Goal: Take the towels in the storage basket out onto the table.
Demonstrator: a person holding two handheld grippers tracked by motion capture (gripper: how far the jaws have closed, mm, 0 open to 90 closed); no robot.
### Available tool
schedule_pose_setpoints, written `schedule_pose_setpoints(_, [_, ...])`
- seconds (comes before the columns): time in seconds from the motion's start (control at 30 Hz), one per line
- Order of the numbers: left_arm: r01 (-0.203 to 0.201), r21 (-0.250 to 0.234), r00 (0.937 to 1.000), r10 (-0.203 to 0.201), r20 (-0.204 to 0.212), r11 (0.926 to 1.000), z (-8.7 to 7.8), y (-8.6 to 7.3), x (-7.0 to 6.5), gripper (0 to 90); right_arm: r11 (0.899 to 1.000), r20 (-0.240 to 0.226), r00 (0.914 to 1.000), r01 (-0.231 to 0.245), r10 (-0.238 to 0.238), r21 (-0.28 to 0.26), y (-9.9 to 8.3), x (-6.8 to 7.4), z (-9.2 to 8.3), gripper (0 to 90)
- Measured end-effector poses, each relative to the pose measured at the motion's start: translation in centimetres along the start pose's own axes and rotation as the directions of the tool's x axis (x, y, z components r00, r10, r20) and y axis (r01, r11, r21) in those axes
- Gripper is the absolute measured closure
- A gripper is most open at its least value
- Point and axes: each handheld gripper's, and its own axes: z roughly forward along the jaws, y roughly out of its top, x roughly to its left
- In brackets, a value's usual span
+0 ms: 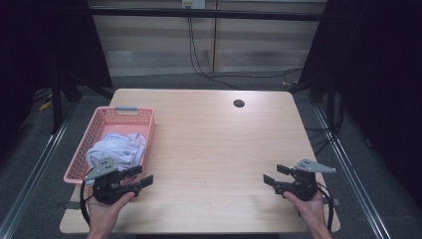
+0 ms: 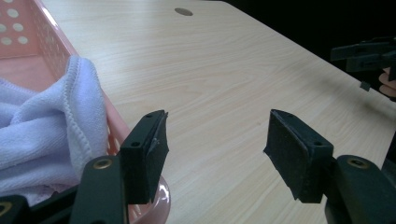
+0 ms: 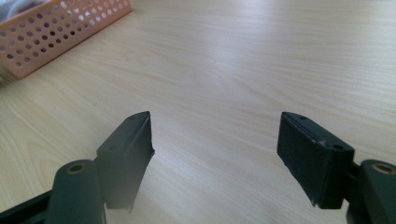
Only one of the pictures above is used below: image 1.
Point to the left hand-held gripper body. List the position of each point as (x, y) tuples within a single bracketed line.
[(106, 189)]

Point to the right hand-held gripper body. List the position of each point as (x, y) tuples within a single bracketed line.
[(303, 187)]

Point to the white towel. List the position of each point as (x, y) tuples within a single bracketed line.
[(121, 147)]

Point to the pink plastic basket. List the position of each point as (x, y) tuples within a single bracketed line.
[(109, 124)]

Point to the person's right hand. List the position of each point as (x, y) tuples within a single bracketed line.
[(312, 212)]

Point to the person's left hand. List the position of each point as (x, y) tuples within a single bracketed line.
[(104, 215)]

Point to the grey tape strip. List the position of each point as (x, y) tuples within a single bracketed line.
[(335, 201), (71, 205)]

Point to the black metal stand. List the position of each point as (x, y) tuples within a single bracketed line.
[(57, 106)]

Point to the yellow floor item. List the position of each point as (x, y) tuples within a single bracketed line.
[(45, 105)]

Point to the black curtain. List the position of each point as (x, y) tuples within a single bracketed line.
[(40, 49), (381, 83)]

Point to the black horizontal bar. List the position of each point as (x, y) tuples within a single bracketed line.
[(205, 14)]

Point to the metal floor rail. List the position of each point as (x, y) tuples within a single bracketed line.
[(355, 186), (36, 166)]

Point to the white wall socket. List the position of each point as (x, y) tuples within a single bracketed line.
[(193, 3)]

